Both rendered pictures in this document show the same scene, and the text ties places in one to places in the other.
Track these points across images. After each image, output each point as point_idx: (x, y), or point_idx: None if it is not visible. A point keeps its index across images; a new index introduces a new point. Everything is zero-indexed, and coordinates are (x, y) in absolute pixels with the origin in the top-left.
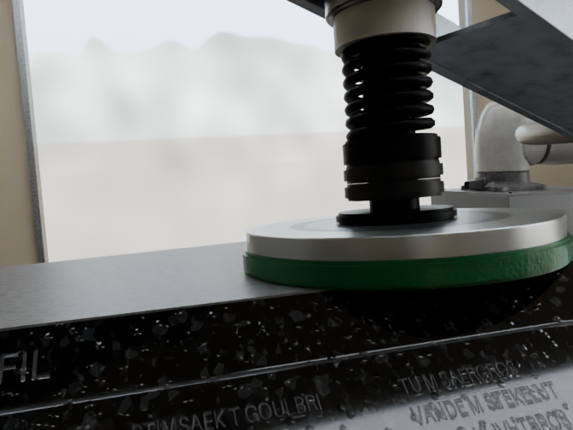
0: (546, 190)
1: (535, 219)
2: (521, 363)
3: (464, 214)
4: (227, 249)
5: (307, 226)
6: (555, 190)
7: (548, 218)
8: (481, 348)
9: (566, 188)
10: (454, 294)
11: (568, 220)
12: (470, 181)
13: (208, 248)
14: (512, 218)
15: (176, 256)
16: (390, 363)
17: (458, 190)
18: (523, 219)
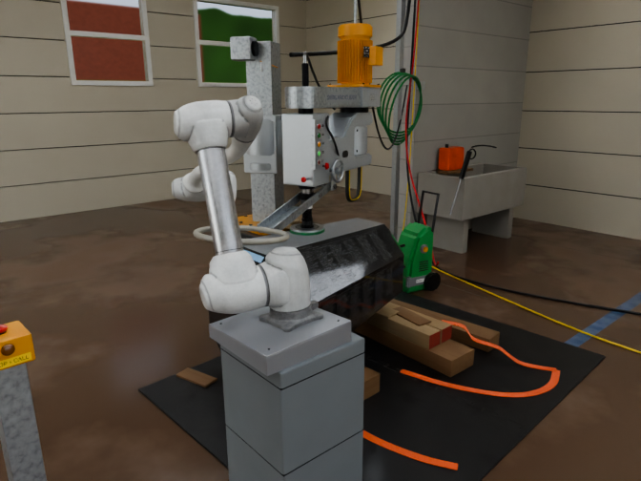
0: (261, 312)
1: (293, 225)
2: None
3: (299, 227)
4: (336, 233)
5: (316, 225)
6: (256, 312)
7: (292, 225)
8: None
9: (241, 327)
10: None
11: (284, 241)
12: (313, 301)
13: (340, 233)
14: (295, 225)
15: (340, 231)
16: None
17: (324, 313)
18: (294, 225)
